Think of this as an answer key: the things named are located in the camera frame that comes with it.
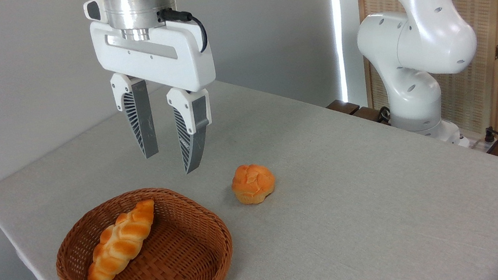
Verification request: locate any black cable at arm base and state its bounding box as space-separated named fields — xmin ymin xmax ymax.
xmin=375 ymin=105 xmax=393 ymax=127

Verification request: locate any long braided bread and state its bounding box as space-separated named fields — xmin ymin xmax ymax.
xmin=76 ymin=198 xmax=166 ymax=280

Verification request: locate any brown wicker basket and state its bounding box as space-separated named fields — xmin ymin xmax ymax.
xmin=47 ymin=177 xmax=239 ymax=280

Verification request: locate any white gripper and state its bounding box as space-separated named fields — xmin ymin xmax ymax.
xmin=83 ymin=0 xmax=230 ymax=186

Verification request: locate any white vertical light strip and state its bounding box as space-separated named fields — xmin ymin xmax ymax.
xmin=327 ymin=0 xmax=375 ymax=109

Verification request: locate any round bread bun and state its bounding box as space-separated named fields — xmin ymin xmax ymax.
xmin=228 ymin=160 xmax=279 ymax=208

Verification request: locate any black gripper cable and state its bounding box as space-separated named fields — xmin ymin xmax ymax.
xmin=157 ymin=3 xmax=210 ymax=58

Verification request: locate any dark brown wooden block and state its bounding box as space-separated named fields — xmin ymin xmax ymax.
xmin=325 ymin=96 xmax=361 ymax=119
xmin=353 ymin=103 xmax=390 ymax=127

